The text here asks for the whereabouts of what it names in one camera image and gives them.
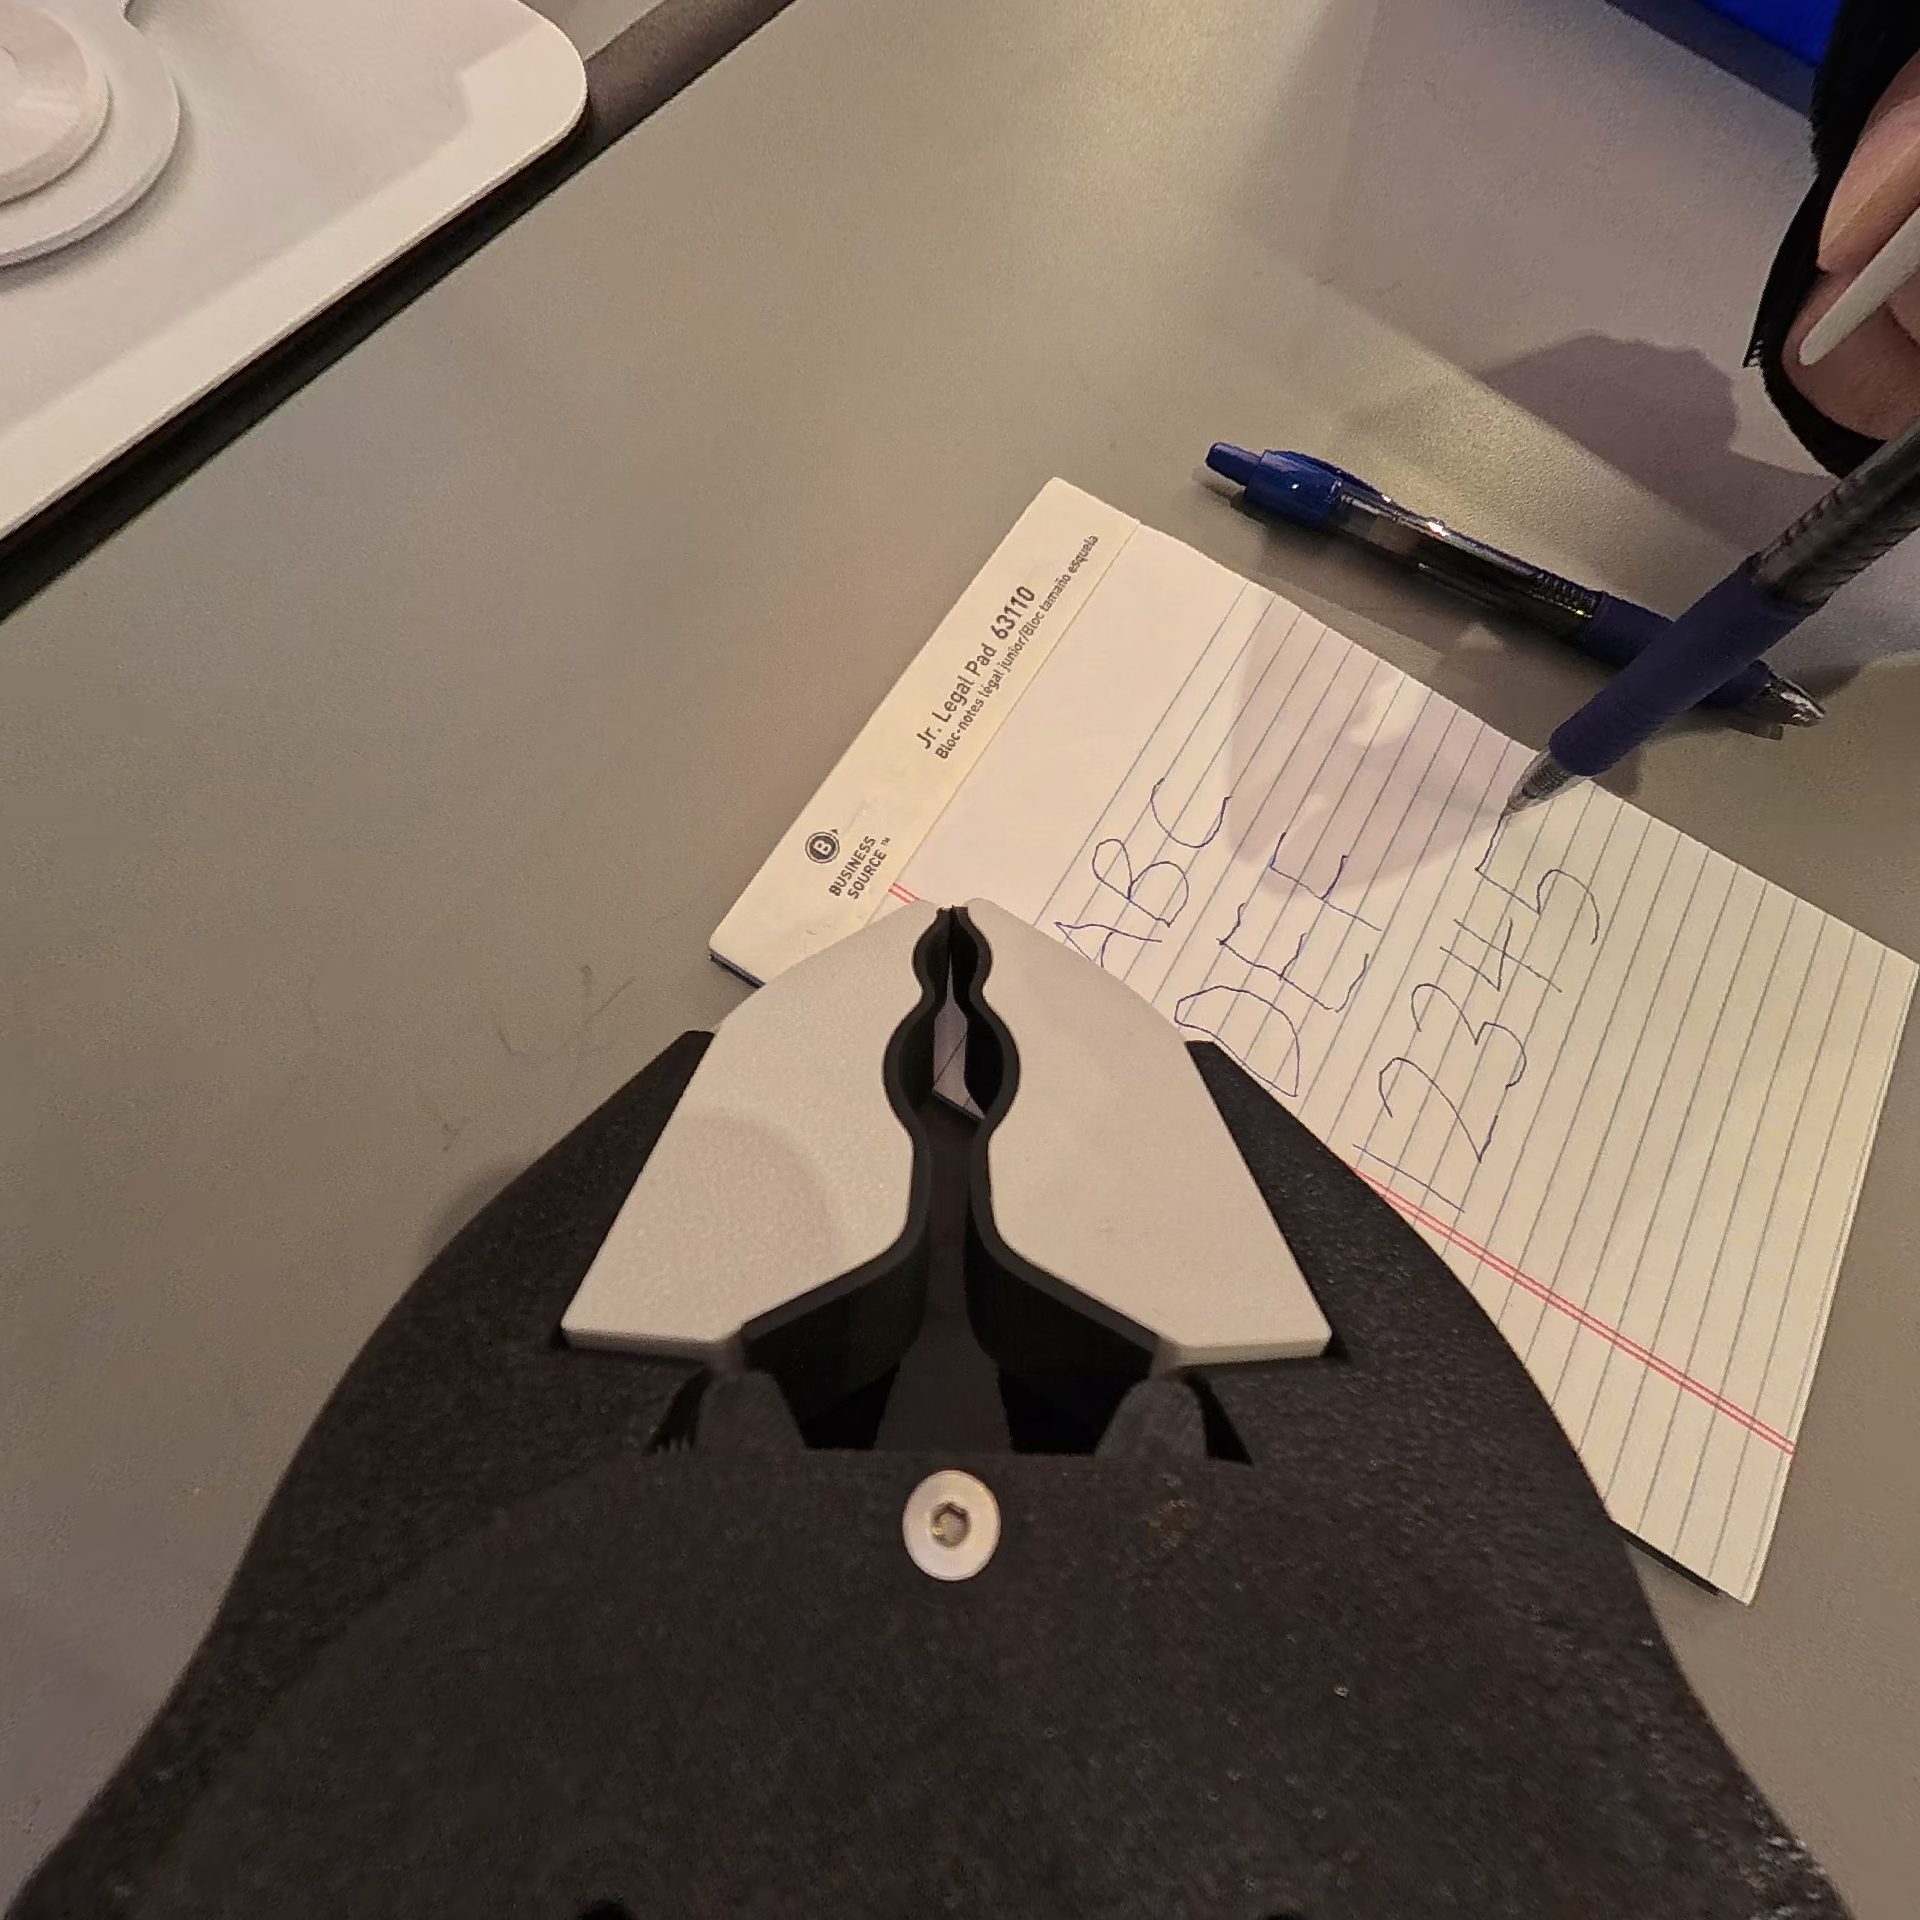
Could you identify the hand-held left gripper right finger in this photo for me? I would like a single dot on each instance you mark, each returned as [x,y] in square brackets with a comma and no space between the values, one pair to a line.
[1141,1184]

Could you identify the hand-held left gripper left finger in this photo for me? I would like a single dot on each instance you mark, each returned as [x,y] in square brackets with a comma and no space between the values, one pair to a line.
[751,1170]

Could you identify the blue retractable pen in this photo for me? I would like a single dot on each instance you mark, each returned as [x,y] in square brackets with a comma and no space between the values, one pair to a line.
[1289,483]
[1695,661]

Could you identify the white lined notepad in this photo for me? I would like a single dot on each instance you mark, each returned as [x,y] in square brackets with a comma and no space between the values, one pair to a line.
[1651,1200]

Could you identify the person's right hand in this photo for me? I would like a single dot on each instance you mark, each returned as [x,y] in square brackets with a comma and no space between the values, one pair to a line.
[1881,165]

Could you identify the white stand base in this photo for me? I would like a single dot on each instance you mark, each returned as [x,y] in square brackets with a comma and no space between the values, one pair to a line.
[375,149]

